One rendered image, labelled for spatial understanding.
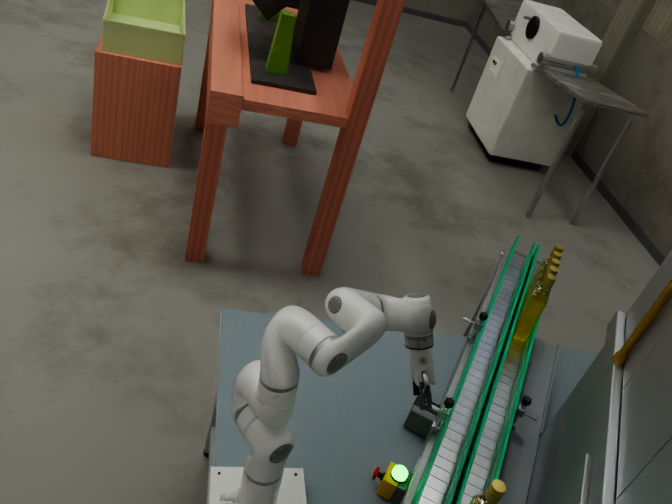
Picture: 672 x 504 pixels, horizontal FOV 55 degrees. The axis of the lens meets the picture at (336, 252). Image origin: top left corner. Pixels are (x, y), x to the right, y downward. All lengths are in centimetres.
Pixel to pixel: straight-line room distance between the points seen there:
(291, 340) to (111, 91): 314
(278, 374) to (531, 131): 478
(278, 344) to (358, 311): 18
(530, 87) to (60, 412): 432
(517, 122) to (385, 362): 382
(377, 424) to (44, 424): 141
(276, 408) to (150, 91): 309
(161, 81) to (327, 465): 286
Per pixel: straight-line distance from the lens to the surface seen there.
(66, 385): 301
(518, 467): 202
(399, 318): 149
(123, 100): 429
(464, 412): 207
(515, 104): 572
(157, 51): 418
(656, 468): 123
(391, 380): 223
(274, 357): 134
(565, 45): 563
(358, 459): 198
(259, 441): 150
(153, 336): 322
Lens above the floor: 228
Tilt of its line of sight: 35 degrees down
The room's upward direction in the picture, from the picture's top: 18 degrees clockwise
